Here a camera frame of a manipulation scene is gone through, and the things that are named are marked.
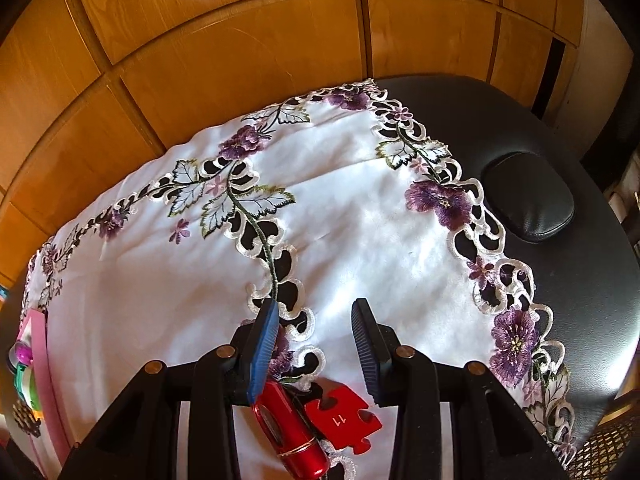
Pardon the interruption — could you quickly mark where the brown scalp massager brush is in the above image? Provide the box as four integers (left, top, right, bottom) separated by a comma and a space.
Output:
10, 400, 41, 436

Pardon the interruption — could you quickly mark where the black oval face-hole cushion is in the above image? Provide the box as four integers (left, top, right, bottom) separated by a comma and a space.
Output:
480, 152, 576, 238

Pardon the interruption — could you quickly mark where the white and green plug-in device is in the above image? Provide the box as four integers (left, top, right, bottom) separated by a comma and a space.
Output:
14, 362, 38, 406

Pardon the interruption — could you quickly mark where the white floral embroidered tablecloth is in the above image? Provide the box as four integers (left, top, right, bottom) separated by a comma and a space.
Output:
20, 77, 576, 480

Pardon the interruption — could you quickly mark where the red puzzle piece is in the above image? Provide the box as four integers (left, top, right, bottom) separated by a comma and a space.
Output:
303, 379, 383, 453

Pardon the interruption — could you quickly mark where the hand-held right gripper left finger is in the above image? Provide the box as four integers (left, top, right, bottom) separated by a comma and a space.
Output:
59, 297, 281, 480

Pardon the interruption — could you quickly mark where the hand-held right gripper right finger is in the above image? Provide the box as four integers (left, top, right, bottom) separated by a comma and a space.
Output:
350, 297, 566, 480

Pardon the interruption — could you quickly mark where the wooden wardrobe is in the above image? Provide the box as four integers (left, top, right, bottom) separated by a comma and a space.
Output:
0, 0, 586, 286

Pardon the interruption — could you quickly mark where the woven wicker basket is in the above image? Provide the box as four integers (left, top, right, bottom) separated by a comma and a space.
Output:
565, 410, 636, 480

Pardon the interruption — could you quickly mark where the pink plastic tray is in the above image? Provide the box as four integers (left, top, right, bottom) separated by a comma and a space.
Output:
17, 307, 71, 463

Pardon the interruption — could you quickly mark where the red metallic handheld device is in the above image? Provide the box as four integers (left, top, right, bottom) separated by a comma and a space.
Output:
252, 380, 331, 478

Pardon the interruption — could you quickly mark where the black massage table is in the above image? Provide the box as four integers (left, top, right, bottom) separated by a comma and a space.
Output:
372, 75, 640, 461

